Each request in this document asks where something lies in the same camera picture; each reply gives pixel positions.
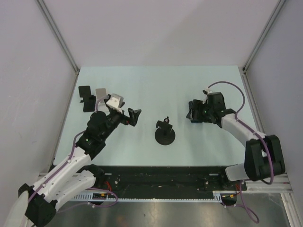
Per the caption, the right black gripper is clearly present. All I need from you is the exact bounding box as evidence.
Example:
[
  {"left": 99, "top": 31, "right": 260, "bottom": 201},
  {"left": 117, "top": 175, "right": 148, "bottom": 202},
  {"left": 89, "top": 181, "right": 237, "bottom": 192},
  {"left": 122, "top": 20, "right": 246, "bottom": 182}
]
[{"left": 187, "top": 99, "right": 214, "bottom": 123}]

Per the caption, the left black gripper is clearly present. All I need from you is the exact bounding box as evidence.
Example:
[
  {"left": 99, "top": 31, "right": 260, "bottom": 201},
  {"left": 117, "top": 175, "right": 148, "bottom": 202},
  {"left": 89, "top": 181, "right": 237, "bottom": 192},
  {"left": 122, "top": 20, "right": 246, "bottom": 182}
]
[{"left": 101, "top": 108, "right": 141, "bottom": 140}]

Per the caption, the black round base stand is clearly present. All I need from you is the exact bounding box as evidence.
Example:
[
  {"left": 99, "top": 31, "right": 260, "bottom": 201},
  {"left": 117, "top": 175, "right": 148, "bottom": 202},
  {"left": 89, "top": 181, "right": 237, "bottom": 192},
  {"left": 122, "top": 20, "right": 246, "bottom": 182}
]
[{"left": 155, "top": 116, "right": 176, "bottom": 146}]

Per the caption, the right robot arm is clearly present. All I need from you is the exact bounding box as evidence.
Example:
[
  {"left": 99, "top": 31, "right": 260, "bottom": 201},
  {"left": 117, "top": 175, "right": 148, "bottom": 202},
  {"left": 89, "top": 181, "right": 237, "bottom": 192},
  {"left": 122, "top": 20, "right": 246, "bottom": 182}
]
[{"left": 186, "top": 92, "right": 285, "bottom": 190}]

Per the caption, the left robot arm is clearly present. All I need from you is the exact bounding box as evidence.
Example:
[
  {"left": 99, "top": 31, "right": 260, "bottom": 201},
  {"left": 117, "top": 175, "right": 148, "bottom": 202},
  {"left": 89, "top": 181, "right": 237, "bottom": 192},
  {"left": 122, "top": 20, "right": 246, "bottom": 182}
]
[{"left": 18, "top": 108, "right": 142, "bottom": 227}]

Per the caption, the white phone stand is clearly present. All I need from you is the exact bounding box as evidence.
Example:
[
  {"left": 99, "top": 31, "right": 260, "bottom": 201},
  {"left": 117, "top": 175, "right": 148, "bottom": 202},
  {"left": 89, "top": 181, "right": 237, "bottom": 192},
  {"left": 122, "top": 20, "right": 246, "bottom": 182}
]
[{"left": 95, "top": 88, "right": 108, "bottom": 113}]

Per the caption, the black folding phone stand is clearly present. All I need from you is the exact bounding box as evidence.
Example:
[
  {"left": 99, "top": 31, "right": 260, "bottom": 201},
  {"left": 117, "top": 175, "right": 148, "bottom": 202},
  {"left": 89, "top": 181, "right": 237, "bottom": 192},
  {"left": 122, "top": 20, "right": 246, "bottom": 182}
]
[{"left": 78, "top": 86, "right": 96, "bottom": 113}]

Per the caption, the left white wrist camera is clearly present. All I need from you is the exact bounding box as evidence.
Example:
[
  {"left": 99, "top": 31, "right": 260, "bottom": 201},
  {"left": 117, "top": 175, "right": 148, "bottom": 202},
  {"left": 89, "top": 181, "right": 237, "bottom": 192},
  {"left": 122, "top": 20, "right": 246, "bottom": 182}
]
[{"left": 105, "top": 93, "right": 124, "bottom": 114}]

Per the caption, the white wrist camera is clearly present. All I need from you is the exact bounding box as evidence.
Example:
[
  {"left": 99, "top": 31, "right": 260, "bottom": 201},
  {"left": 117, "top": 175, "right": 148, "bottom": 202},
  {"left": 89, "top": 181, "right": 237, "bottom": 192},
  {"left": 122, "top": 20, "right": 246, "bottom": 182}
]
[
  {"left": 105, "top": 93, "right": 124, "bottom": 114},
  {"left": 202, "top": 87, "right": 213, "bottom": 104}
]

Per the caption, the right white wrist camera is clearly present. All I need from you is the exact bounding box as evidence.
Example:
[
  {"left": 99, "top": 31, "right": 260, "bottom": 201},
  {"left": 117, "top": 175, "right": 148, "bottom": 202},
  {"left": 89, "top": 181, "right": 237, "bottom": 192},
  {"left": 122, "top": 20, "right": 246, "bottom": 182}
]
[{"left": 202, "top": 87, "right": 213, "bottom": 104}]

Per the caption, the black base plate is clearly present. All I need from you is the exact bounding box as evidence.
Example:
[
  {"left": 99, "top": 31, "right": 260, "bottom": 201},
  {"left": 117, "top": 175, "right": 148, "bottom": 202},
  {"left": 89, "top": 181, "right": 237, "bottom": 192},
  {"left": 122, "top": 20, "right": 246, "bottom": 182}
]
[{"left": 94, "top": 166, "right": 247, "bottom": 199}]

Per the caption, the grey slotted cable duct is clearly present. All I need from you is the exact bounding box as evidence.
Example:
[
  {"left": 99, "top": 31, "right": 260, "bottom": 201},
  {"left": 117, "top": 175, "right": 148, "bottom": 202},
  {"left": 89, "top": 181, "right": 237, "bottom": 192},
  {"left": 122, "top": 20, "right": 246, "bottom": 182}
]
[{"left": 70, "top": 191, "right": 239, "bottom": 203}]

